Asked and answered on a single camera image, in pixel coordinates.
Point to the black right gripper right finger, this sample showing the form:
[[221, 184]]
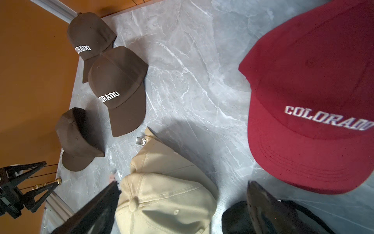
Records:
[[270, 216]]

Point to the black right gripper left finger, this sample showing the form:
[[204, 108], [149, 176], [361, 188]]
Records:
[[96, 217]]

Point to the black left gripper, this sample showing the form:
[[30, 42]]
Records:
[[12, 198]]

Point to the black cap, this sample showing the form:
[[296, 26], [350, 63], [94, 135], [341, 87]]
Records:
[[236, 219]]

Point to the beige cap front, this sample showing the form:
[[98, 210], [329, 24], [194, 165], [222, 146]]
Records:
[[160, 204]]

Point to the beige cap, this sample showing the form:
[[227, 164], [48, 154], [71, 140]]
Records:
[[157, 158], [160, 204]]

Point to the brown cap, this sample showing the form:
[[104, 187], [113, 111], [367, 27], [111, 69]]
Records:
[[78, 153], [90, 36], [117, 80]]

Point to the beige cap back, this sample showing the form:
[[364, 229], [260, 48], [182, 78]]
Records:
[[157, 158]]

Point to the maroon cap front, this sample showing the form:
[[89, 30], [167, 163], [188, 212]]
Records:
[[311, 114]]

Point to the brass knob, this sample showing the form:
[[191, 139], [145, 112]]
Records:
[[58, 181]]

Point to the aluminium front rail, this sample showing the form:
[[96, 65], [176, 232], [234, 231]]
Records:
[[56, 213]]

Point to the aluminium corner post left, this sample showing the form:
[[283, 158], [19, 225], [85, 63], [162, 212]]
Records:
[[57, 8]]

